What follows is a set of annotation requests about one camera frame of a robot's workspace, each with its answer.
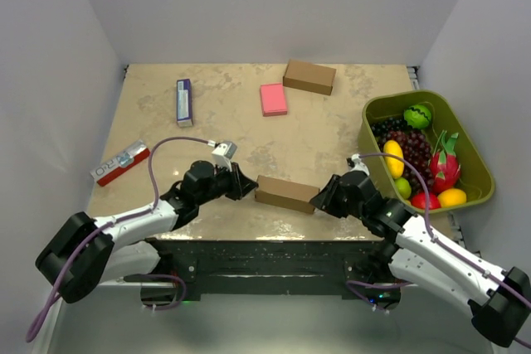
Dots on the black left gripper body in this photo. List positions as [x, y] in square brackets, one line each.
[226, 183]

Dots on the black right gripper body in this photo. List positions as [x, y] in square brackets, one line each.
[343, 207]

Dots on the brown cardboard box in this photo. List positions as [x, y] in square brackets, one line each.
[309, 77]
[285, 194]

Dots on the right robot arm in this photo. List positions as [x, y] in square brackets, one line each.
[496, 299]

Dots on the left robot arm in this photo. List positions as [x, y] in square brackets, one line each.
[75, 259]

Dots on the red white toothpaste box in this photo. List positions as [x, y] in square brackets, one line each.
[120, 163]

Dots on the purple toothpaste box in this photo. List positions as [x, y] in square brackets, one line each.
[184, 103]

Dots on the closed brown cardboard box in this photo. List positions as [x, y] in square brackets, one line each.
[309, 77]

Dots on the green toy lime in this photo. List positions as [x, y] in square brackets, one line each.
[403, 187]

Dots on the red toy apple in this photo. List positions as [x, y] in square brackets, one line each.
[425, 201]

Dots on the red purple toy grapes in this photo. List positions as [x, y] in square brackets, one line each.
[416, 151]

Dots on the dark blue toy grapes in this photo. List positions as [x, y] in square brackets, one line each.
[383, 128]

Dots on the pink sticky note pad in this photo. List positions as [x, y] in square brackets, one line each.
[273, 100]

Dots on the olive green plastic bin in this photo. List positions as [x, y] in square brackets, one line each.
[475, 179]

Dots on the pink toy dragon fruit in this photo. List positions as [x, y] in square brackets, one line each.
[444, 164]

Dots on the orange yellow toy fruit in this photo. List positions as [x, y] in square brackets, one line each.
[452, 197]

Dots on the green toy melon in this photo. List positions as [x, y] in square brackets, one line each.
[417, 116]

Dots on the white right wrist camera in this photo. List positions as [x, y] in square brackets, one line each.
[356, 164]

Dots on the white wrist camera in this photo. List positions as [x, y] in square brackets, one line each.
[356, 164]
[223, 153]

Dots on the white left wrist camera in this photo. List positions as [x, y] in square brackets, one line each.
[223, 153]

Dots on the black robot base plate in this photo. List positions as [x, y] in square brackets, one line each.
[194, 268]

